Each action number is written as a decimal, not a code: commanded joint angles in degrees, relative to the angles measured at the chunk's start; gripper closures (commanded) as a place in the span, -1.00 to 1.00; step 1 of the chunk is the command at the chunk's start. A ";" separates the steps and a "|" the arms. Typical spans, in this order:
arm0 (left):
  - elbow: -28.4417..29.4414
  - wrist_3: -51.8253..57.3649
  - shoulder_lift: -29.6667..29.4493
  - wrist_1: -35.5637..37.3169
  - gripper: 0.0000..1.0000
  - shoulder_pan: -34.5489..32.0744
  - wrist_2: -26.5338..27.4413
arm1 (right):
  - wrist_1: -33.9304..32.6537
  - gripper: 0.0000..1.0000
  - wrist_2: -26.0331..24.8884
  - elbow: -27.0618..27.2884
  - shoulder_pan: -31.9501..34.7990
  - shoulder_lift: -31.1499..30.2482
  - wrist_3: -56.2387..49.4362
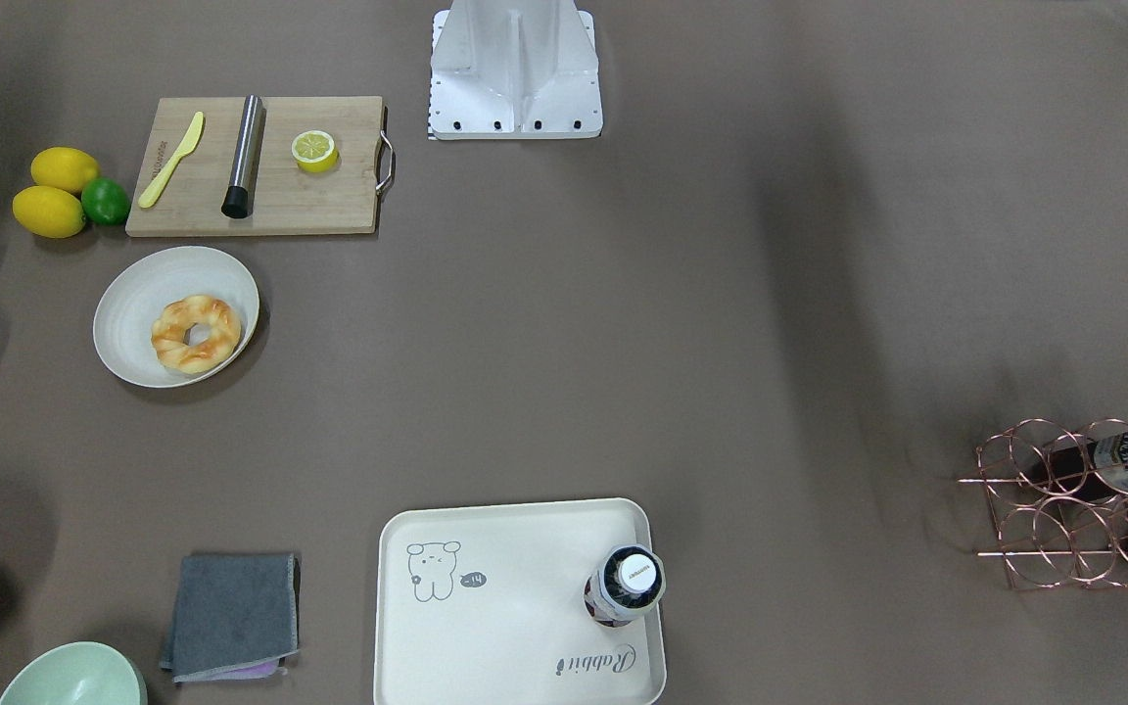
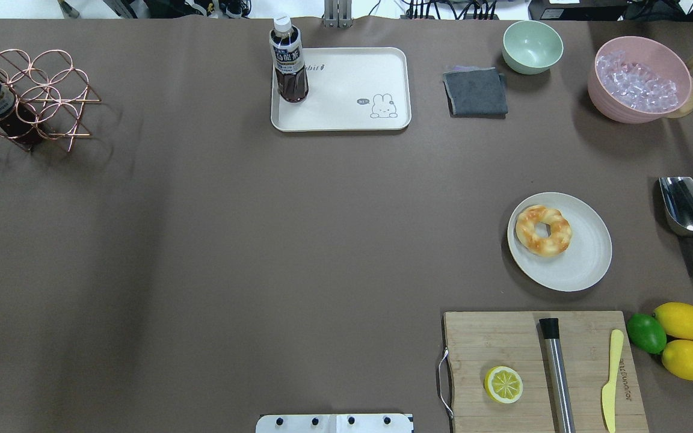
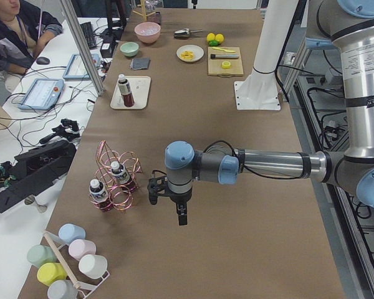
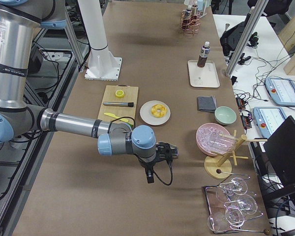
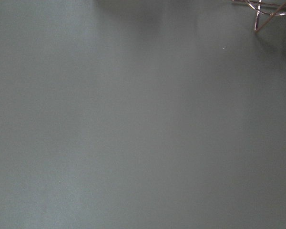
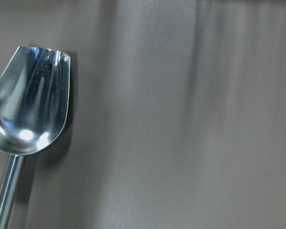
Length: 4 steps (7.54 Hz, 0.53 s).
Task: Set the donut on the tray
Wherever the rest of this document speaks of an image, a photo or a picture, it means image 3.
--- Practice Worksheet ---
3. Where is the white cup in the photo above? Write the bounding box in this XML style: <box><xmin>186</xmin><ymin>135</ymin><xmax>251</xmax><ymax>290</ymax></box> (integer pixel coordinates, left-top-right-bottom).
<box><xmin>79</xmin><ymin>254</ymin><xmax>108</xmax><ymax>279</ymax></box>

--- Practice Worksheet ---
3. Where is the computer mouse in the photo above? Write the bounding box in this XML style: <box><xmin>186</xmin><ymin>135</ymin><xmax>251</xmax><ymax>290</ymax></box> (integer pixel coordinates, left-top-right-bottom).
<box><xmin>36</xmin><ymin>57</ymin><xmax>50</xmax><ymax>65</ymax></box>

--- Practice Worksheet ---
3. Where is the pink bowl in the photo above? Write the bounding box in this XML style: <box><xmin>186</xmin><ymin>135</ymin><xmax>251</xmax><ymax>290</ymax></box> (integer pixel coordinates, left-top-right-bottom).
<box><xmin>134</xmin><ymin>22</ymin><xmax>161</xmax><ymax>44</ymax></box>

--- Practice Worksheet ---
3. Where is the far teach pendant tablet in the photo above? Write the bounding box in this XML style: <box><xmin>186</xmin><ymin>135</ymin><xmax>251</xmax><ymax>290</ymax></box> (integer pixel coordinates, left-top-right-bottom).
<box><xmin>62</xmin><ymin>54</ymin><xmax>90</xmax><ymax>81</ymax></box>

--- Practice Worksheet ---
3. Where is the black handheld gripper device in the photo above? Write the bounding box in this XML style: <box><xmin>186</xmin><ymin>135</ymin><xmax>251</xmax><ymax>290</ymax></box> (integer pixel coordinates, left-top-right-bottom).
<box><xmin>39</xmin><ymin>118</ymin><xmax>80</xmax><ymax>145</ymax></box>

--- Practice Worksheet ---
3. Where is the seated person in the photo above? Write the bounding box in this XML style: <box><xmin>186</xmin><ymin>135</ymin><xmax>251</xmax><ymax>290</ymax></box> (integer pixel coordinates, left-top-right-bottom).
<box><xmin>0</xmin><ymin>1</ymin><xmax>63</xmax><ymax>92</ymax></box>

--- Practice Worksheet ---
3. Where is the tea bottle in rack front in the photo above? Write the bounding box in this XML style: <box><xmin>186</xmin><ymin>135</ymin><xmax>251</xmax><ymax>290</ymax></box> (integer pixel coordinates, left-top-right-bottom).
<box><xmin>89</xmin><ymin>179</ymin><xmax>112</xmax><ymax>212</ymax></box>

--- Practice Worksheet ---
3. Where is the black equipment case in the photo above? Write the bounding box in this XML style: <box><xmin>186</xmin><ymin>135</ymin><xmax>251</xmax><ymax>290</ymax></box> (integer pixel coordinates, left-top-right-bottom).
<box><xmin>0</xmin><ymin>140</ymin><xmax>76</xmax><ymax>213</ymax></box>

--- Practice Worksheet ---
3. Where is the yellow cup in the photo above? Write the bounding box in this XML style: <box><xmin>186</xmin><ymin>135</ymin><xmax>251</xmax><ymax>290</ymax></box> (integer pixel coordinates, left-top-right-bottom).
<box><xmin>37</xmin><ymin>262</ymin><xmax>67</xmax><ymax>287</ymax></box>

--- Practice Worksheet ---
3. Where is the tea bottle in rack back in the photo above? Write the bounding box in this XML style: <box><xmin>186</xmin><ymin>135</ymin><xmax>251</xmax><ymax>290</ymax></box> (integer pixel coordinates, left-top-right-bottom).
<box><xmin>110</xmin><ymin>161</ymin><xmax>135</xmax><ymax>192</ymax></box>

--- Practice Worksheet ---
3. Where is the green bowl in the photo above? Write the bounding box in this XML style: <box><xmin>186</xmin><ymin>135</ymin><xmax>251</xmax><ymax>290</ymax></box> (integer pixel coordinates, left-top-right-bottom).
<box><xmin>120</xmin><ymin>42</ymin><xmax>140</xmax><ymax>57</ymax></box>

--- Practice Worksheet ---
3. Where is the green lime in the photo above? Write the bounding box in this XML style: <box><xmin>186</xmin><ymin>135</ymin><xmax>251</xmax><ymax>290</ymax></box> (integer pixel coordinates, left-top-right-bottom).
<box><xmin>208</xmin><ymin>40</ymin><xmax>219</xmax><ymax>47</ymax></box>

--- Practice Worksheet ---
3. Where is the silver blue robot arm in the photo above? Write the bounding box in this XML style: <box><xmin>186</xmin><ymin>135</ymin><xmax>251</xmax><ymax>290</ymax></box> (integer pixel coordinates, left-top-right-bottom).
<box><xmin>147</xmin><ymin>1</ymin><xmax>374</xmax><ymax>225</ymax></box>

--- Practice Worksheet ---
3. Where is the white round plate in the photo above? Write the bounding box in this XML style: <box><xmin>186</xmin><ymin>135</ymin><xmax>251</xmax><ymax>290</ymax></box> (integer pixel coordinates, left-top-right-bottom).
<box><xmin>176</xmin><ymin>45</ymin><xmax>204</xmax><ymax>63</ymax></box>

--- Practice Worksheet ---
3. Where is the teach pendant tablet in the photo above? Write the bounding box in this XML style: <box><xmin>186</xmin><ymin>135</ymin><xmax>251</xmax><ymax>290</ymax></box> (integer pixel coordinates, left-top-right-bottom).
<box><xmin>62</xmin><ymin>54</ymin><xmax>90</xmax><ymax>81</ymax></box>
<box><xmin>18</xmin><ymin>78</ymin><xmax>64</xmax><ymax>111</ymax></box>

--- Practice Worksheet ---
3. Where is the metal scoop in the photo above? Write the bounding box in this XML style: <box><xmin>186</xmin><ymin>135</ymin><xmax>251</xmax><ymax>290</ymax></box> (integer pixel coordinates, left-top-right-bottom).
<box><xmin>173</xmin><ymin>28</ymin><xmax>203</xmax><ymax>39</ymax></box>

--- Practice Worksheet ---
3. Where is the copper wire bottle rack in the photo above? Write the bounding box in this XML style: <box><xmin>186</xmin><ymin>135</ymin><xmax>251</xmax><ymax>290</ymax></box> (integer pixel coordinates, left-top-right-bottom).
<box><xmin>90</xmin><ymin>140</ymin><xmax>143</xmax><ymax>213</ymax></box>

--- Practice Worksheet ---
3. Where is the pink cup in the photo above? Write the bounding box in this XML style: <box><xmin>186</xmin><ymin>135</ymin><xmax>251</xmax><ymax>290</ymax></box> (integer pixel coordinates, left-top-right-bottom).
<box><xmin>68</xmin><ymin>239</ymin><xmax>97</xmax><ymax>261</ymax></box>

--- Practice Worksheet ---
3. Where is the steel muddler black tip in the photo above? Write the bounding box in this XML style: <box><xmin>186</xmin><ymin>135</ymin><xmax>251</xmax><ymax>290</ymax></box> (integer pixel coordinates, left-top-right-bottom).
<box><xmin>210</xmin><ymin>54</ymin><xmax>240</xmax><ymax>59</ymax></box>

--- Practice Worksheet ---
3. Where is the yellow plastic knife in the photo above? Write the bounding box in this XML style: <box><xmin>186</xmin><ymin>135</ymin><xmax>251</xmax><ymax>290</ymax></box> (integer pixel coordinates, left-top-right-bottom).
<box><xmin>212</xmin><ymin>47</ymin><xmax>236</xmax><ymax>53</ymax></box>

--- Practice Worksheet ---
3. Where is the grey cup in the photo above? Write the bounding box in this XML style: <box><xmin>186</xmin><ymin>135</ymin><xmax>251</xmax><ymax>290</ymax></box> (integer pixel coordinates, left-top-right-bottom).
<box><xmin>47</xmin><ymin>280</ymin><xmax>78</xmax><ymax>299</ymax></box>

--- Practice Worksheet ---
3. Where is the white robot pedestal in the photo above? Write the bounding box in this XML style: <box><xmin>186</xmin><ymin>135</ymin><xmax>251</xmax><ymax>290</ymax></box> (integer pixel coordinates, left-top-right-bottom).
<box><xmin>234</xmin><ymin>0</ymin><xmax>299</xmax><ymax>110</ymax></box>

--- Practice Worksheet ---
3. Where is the grey cloth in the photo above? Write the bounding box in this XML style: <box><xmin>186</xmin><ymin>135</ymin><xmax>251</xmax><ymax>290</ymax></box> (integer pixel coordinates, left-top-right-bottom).
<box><xmin>130</xmin><ymin>58</ymin><xmax>150</xmax><ymax>70</ymax></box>

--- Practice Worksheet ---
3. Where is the half lemon slice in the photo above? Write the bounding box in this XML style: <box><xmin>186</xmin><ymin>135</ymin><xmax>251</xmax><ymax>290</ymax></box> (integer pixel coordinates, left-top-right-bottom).
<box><xmin>221</xmin><ymin>60</ymin><xmax>232</xmax><ymax>69</ymax></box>

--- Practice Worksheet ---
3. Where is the near teach pendant tablet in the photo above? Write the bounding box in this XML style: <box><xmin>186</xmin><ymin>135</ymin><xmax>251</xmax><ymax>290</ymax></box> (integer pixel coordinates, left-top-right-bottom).
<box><xmin>18</xmin><ymin>78</ymin><xmax>64</xmax><ymax>111</ymax></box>

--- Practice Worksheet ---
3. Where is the dark tea bottle on tray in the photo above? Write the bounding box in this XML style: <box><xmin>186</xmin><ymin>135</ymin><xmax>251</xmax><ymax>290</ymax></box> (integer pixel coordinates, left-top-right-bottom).
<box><xmin>118</xmin><ymin>74</ymin><xmax>135</xmax><ymax>108</ymax></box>

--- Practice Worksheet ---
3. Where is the black keyboard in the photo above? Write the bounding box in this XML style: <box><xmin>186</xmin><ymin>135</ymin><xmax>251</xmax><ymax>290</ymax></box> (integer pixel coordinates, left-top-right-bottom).
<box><xmin>80</xmin><ymin>22</ymin><xmax>97</xmax><ymax>49</ymax></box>

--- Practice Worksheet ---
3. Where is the white cup rack wooden handle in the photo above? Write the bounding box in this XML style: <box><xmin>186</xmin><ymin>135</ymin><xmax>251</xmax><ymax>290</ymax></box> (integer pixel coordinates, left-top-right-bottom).
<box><xmin>42</xmin><ymin>230</ymin><xmax>110</xmax><ymax>298</ymax></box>

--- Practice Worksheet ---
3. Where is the yellow lemon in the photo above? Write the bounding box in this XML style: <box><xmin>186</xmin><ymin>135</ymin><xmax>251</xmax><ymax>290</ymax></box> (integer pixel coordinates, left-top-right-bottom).
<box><xmin>206</xmin><ymin>32</ymin><xmax>216</xmax><ymax>43</ymax></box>
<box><xmin>215</xmin><ymin>34</ymin><xmax>224</xmax><ymax>44</ymax></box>

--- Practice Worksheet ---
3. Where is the tea bottle in rack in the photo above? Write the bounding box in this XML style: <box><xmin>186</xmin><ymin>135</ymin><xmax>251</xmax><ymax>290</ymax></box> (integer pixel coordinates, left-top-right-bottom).
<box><xmin>89</xmin><ymin>179</ymin><xmax>112</xmax><ymax>212</ymax></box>
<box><xmin>110</xmin><ymin>161</ymin><xmax>135</xmax><ymax>192</ymax></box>

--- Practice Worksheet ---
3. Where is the blue cup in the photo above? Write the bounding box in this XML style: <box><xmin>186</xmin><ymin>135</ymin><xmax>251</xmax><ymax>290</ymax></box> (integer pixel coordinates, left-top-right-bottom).
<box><xmin>58</xmin><ymin>223</ymin><xmax>86</xmax><ymax>245</ymax></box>

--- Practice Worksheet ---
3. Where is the cream rectangular tray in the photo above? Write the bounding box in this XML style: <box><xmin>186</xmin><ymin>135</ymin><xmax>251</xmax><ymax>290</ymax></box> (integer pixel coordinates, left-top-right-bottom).
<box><xmin>110</xmin><ymin>76</ymin><xmax>151</xmax><ymax>110</ymax></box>

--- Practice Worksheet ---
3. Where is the glazed twisted donut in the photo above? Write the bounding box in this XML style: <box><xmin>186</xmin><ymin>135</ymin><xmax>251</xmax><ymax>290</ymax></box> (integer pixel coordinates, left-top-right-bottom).
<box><xmin>180</xmin><ymin>50</ymin><xmax>194</xmax><ymax>61</ymax></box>

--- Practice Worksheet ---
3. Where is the green cup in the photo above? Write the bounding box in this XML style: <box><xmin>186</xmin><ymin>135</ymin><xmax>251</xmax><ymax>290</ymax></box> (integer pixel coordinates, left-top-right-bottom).
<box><xmin>27</xmin><ymin>245</ymin><xmax>57</xmax><ymax>268</ymax></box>

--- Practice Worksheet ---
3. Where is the wooden cup stand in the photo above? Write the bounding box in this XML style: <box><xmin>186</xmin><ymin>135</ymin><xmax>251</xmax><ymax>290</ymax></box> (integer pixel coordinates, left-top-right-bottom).
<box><xmin>131</xmin><ymin>0</ymin><xmax>163</xmax><ymax>24</ymax></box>

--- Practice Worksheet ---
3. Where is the bamboo cutting board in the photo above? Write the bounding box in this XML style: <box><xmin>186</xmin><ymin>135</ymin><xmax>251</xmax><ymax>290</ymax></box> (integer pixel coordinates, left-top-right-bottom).
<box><xmin>208</xmin><ymin>47</ymin><xmax>244</xmax><ymax>77</ymax></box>

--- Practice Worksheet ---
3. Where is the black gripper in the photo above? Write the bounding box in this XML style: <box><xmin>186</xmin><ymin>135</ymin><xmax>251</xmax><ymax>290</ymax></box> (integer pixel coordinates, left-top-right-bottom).
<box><xmin>147</xmin><ymin>176</ymin><xmax>187</xmax><ymax>225</ymax></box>

